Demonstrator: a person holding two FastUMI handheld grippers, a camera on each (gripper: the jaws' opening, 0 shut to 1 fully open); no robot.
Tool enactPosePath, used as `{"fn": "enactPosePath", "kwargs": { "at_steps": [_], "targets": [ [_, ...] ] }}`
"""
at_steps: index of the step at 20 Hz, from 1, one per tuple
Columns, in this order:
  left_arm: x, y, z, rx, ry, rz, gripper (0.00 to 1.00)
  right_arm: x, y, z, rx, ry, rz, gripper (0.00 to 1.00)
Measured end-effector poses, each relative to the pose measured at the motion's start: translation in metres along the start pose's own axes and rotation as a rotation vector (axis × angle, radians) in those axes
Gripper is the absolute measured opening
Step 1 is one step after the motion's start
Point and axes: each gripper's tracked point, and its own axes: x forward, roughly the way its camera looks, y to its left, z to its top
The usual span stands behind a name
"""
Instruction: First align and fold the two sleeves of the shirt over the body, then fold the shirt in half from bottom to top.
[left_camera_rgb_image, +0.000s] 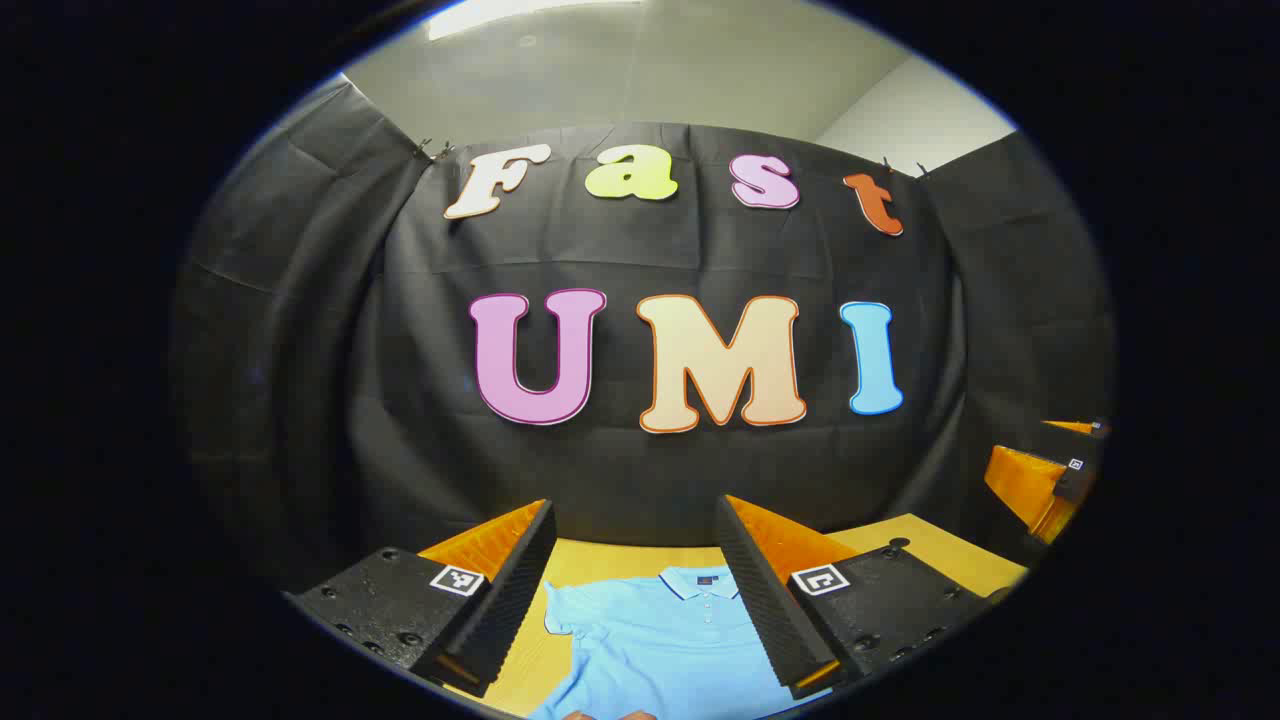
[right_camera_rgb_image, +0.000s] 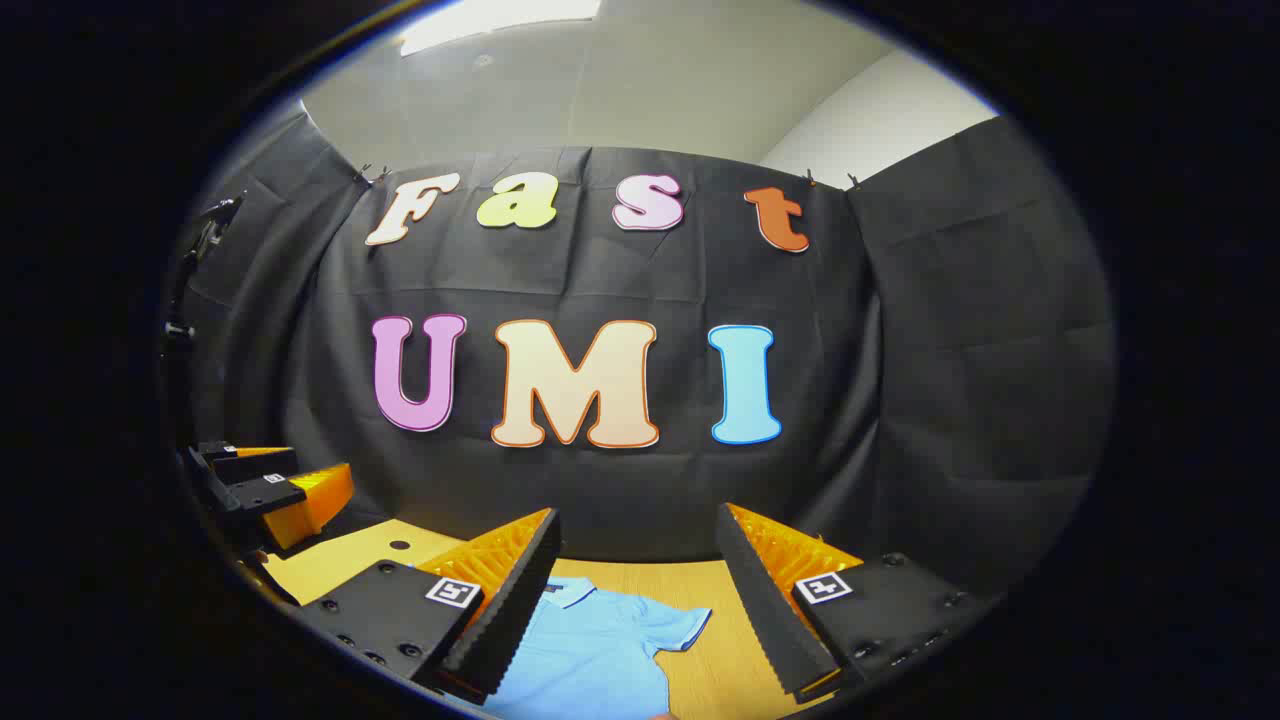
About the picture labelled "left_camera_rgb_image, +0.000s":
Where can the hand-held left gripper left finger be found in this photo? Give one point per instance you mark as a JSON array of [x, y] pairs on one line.
[[520, 590]]

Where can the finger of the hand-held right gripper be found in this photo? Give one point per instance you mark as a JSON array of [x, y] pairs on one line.
[[1025, 485], [1085, 427]]

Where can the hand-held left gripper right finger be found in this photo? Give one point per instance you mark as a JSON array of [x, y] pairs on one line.
[[748, 590]]

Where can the light blue polo T-shirt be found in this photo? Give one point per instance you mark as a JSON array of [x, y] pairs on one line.
[[660, 650]]

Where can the black backdrop cloth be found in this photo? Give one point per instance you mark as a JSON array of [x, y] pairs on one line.
[[650, 480]]

